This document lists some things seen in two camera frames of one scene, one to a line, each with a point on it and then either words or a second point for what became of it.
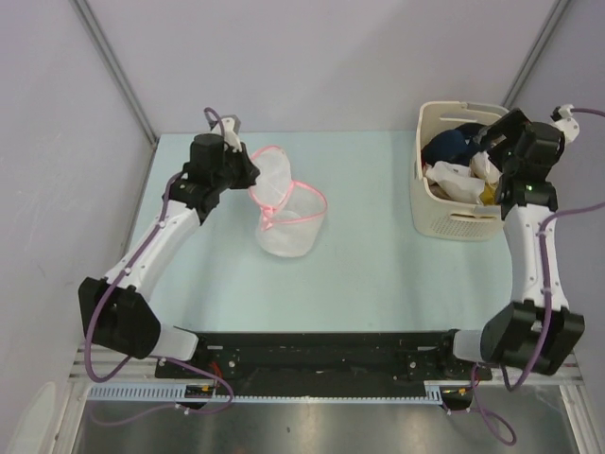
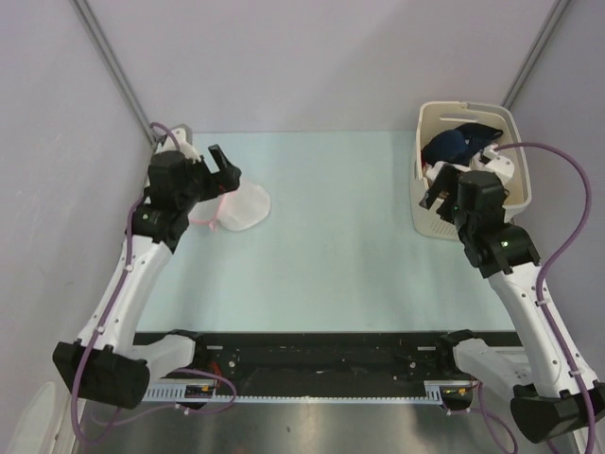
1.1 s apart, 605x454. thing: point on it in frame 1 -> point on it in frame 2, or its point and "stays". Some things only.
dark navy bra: (458, 145) stays
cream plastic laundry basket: (431, 216) stays
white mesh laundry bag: (290, 210) -> (239, 209)
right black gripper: (510, 125) -> (443, 183)
